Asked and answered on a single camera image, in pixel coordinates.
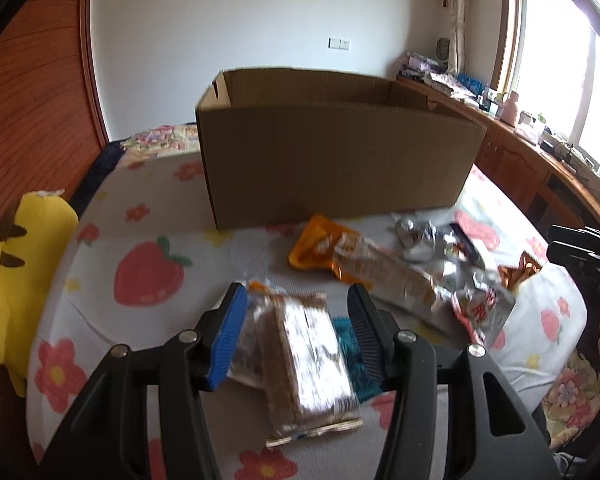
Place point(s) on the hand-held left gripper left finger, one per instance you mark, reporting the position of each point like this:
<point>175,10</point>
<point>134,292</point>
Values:
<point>227,340</point>

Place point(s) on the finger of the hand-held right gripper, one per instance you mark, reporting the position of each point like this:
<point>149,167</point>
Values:
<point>570,254</point>
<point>580,232</point>

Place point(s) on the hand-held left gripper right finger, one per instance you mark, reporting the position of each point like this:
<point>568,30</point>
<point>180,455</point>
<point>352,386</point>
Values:
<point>370,345</point>

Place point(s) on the orange snack packet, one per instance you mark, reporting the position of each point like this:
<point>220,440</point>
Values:
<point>310,245</point>

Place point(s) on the brown cardboard box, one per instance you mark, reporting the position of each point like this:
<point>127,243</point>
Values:
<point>330,160</point>

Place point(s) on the teal snack packet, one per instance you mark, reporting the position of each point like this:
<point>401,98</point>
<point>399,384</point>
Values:
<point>345,347</point>

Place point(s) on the copper brown snack wrapper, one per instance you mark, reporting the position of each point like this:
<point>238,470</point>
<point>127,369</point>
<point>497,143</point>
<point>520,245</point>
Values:
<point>520,270</point>

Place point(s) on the long clear cracker packet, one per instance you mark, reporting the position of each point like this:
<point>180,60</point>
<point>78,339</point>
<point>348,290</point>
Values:
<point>395,275</point>

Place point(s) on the long wooden desk cabinet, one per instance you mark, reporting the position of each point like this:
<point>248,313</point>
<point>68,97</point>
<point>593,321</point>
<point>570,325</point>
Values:
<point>510,160</point>

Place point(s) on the dark snack packet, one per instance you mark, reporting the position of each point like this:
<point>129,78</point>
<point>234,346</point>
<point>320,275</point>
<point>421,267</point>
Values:
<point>469,244</point>

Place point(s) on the red and white snack packet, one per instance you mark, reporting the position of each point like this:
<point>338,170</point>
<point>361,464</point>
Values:
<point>480,310</point>

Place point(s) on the crumpled silver snack packet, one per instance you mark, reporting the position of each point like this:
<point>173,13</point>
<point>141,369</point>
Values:
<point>420,237</point>

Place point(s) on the white strawberry flower blanket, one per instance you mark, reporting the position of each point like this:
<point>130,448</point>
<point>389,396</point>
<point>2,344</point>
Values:
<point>150,240</point>

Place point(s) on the pink bottle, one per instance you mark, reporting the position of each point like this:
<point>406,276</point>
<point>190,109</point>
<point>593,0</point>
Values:
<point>511,109</point>

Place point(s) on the window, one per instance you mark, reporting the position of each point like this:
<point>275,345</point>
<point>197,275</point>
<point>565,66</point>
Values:
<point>560,50</point>

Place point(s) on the pile of papers and books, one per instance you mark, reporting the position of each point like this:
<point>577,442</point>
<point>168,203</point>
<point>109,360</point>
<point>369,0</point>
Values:
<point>445,82</point>

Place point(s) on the floral quilt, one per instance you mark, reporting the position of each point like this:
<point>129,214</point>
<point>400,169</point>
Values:
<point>160,137</point>

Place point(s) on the yellow plush toy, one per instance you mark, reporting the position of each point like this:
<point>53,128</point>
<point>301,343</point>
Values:
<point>10,285</point>

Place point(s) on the patterned curtain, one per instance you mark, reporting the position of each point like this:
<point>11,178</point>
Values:
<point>455,15</point>

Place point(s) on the wooden headboard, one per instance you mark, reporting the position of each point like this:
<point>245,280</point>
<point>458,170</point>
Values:
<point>40,85</point>

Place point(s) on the white wall switch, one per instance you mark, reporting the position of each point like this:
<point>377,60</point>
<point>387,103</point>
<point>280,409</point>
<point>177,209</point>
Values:
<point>339,43</point>

